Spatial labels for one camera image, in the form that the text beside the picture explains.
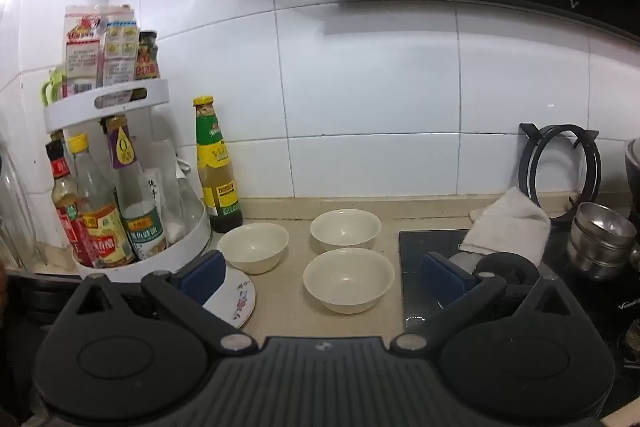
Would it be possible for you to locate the large floral plate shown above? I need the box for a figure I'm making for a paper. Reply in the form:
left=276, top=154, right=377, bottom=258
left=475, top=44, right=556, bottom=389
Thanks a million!
left=203, top=267, right=256, bottom=329

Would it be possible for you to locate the cream bowl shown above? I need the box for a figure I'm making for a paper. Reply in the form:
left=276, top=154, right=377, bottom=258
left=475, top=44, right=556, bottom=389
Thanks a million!
left=217, top=222, right=290, bottom=275
left=303, top=247, right=396, bottom=314
left=310, top=209, right=382, bottom=251

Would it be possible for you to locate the cream bowl front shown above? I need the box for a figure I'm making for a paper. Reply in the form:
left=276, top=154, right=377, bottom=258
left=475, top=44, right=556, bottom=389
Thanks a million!
left=303, top=247, right=396, bottom=314

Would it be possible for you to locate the cream bowl back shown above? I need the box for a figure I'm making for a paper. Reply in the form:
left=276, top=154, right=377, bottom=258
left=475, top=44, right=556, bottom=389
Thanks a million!
left=310, top=209, right=382, bottom=251

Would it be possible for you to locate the black gas stove top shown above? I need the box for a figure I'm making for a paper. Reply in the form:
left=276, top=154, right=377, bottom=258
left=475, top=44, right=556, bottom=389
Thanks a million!
left=398, top=225, right=640, bottom=388

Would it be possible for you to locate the stove burner with cap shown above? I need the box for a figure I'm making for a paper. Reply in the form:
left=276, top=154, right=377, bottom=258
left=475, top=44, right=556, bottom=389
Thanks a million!
left=449, top=251, right=539, bottom=286

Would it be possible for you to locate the green label fish soy bottle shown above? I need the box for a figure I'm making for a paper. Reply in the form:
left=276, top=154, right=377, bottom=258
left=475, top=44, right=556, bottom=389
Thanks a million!
left=105, top=115, right=167, bottom=260

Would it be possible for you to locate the yellow label vinegar bottle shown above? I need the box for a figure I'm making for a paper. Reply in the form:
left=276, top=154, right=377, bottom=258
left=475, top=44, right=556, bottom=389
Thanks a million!
left=67, top=133, right=136, bottom=268

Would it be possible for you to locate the white cloth on stove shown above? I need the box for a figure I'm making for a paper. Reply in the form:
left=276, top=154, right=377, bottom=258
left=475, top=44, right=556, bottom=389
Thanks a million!
left=459, top=186, right=551, bottom=267

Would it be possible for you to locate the green yellow sauce bottle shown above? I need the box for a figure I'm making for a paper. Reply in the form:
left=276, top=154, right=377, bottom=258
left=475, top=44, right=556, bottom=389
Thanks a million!
left=192, top=95, right=243, bottom=234

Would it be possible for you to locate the red label soy sauce bottle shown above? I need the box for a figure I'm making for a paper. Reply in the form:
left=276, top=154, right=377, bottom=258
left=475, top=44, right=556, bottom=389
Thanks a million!
left=46, top=135, right=98, bottom=268

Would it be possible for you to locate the clear glass jar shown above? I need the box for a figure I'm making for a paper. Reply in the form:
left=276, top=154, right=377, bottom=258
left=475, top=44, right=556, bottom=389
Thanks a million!
left=1, top=146, right=41, bottom=272

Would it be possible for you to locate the small chili sauce jar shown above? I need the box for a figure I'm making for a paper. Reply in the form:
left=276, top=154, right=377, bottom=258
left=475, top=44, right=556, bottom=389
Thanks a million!
left=134, top=30, right=160, bottom=80

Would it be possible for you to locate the green funnel cup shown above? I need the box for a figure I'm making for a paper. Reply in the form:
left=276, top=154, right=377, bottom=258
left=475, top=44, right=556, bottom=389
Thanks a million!
left=40, top=66, right=67, bottom=107

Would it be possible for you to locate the yellow seasoning packet box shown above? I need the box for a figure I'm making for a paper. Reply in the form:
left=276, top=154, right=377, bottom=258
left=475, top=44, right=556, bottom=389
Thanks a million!
left=102, top=4, right=139, bottom=86

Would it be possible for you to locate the white seasoning box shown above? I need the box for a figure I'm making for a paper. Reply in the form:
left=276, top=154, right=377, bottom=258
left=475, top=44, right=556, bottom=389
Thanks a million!
left=62, top=5, right=107, bottom=98

